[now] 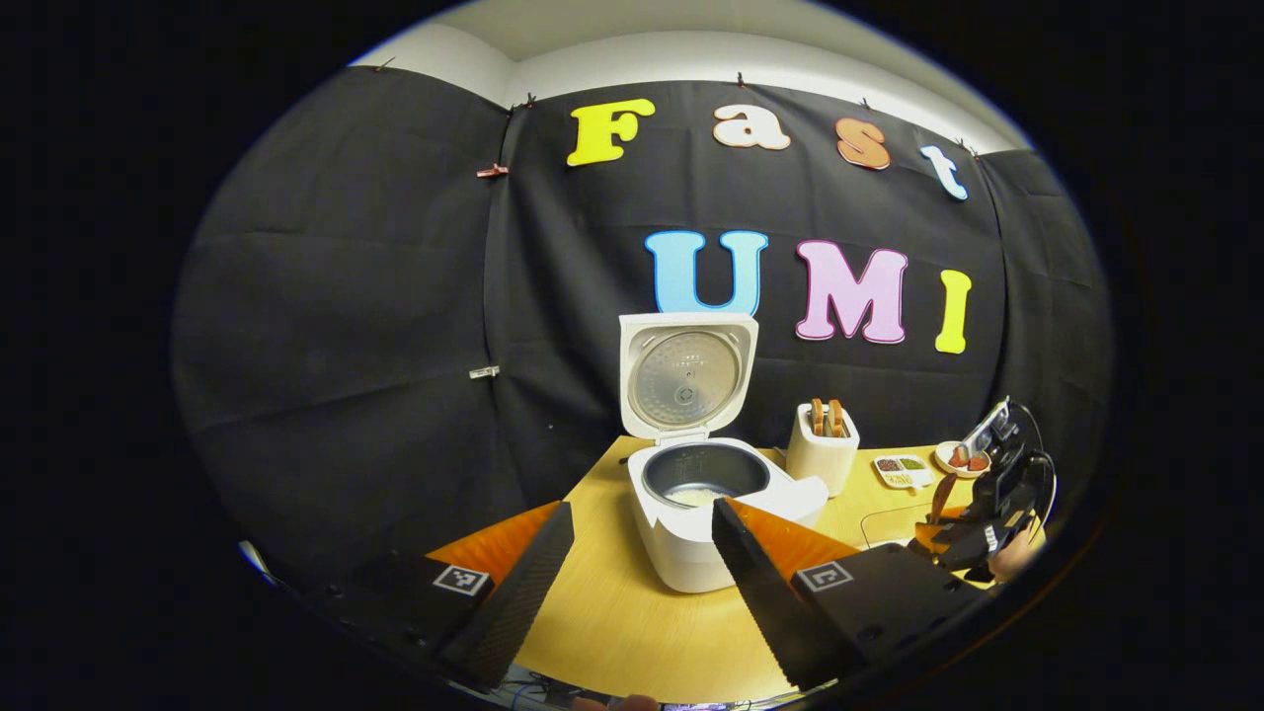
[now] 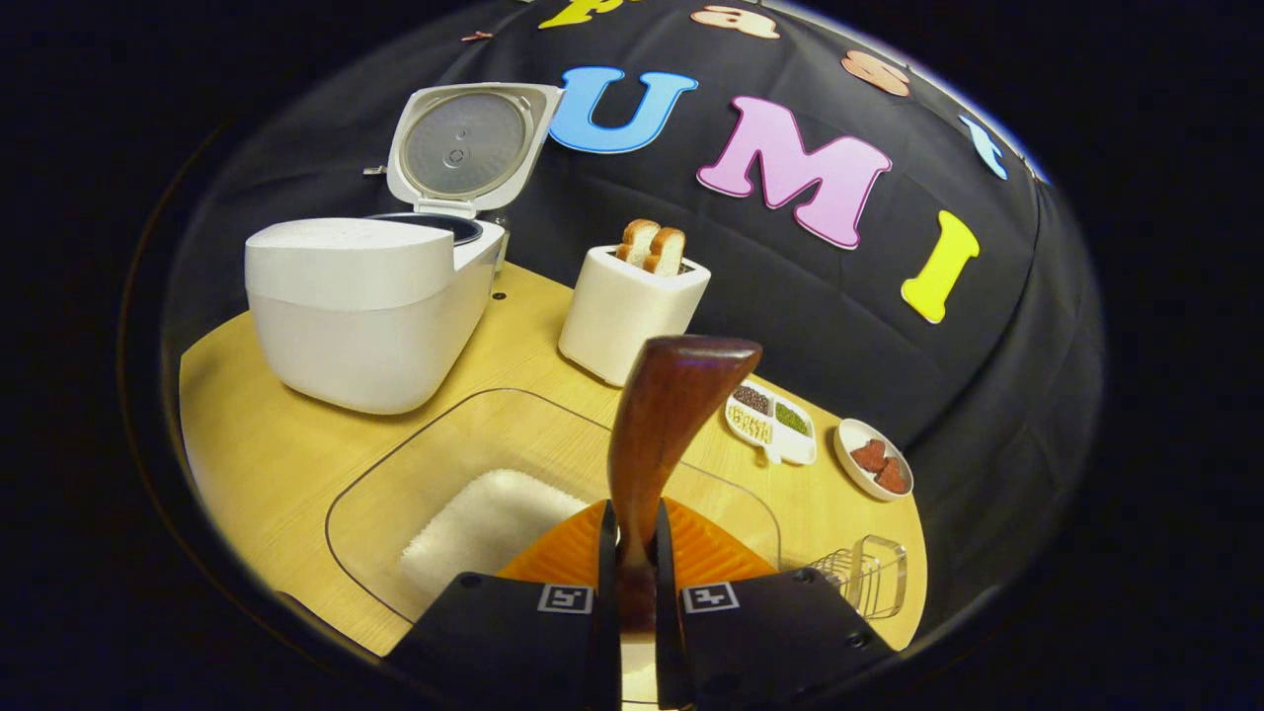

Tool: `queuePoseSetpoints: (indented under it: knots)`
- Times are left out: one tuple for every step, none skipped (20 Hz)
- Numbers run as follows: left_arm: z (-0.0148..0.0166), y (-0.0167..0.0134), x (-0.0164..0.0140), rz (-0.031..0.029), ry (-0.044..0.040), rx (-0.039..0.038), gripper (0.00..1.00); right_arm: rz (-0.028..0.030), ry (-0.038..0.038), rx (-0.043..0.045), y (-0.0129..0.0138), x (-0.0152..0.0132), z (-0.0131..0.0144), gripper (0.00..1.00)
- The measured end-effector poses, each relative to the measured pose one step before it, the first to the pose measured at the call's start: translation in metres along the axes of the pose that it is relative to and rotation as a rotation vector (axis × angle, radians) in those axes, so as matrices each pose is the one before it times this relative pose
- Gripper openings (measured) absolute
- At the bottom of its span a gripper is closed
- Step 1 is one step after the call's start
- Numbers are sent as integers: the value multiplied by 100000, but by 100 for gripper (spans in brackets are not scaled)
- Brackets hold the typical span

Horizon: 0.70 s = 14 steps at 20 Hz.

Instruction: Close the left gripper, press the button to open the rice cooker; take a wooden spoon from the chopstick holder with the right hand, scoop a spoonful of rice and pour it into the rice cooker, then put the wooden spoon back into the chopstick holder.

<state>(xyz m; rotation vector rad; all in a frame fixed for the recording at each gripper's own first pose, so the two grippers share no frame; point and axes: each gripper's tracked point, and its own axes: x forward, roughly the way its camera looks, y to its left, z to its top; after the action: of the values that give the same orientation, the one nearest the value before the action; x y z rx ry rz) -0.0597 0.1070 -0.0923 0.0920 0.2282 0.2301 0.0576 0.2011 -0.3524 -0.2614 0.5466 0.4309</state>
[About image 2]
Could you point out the white toaster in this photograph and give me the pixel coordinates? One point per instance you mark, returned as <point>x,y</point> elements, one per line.
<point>622,316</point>

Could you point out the red meat slice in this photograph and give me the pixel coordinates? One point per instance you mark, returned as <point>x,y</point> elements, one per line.
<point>892,476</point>
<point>869,455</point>

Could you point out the brown wooden spoon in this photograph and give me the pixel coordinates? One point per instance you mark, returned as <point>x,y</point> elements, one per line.
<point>671,415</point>

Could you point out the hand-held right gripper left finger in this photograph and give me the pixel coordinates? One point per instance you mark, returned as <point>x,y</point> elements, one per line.
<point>609,583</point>

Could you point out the dark brown beans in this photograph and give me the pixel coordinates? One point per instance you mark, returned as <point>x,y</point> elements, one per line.
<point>752,400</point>

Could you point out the green mung beans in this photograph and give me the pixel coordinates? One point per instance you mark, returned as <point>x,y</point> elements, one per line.
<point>792,419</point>

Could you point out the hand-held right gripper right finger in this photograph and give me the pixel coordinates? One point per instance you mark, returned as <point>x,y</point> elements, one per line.
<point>665,592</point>

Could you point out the clear plastic container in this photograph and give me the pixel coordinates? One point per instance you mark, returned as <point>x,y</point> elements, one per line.
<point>395,494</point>

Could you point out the toasted bread slice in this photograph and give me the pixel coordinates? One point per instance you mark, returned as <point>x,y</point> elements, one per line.
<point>667,252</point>
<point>637,242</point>

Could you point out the white rice cooker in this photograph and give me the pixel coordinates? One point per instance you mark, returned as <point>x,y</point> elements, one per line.
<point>365,326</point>

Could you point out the white divided dish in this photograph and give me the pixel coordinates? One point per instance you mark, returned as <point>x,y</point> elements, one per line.
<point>795,452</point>

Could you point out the yellow soybeans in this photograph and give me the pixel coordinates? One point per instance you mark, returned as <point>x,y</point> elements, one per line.
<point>750,426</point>

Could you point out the round white plate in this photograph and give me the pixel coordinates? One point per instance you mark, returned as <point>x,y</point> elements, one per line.
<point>849,474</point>

